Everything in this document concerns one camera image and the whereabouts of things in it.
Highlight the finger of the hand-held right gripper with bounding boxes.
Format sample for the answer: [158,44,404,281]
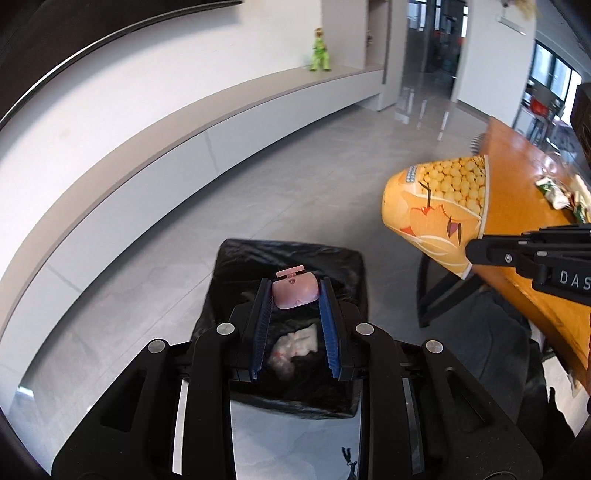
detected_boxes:
[521,224,591,252]
[465,233,555,278]

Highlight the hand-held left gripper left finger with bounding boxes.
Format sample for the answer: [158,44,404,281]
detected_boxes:
[52,277,273,480]

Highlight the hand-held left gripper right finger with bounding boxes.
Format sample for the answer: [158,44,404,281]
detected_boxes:
[318,277,543,480]

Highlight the pink plastic case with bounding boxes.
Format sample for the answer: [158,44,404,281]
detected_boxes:
[271,266,321,310]

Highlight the white crumpled tissue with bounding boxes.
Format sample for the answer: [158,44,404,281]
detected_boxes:
[270,325,319,370]

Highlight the crumpled yellow green wrapper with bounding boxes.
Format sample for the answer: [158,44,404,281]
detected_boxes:
[570,173,591,223]

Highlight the orange wooden table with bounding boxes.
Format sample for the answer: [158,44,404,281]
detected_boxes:
[418,117,591,398]

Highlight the dark cloth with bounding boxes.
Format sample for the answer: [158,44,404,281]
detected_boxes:
[462,288,591,480]

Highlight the long white low sideboard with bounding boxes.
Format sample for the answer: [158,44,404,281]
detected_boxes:
[0,65,386,333]

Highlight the green toy figure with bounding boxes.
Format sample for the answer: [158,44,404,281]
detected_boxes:
[308,28,333,72]

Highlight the black wall television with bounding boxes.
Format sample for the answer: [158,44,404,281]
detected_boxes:
[0,0,243,130]

